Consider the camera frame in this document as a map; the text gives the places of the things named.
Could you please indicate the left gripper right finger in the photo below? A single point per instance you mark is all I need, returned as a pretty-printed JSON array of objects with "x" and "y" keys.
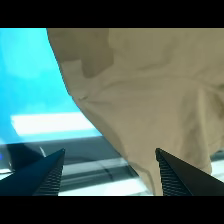
[{"x": 181, "y": 180}]

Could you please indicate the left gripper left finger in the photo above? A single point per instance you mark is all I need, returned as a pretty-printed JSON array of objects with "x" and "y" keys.
[{"x": 36, "y": 180}]

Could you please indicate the brown garment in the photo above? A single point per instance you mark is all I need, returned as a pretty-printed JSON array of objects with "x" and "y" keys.
[{"x": 143, "y": 100}]

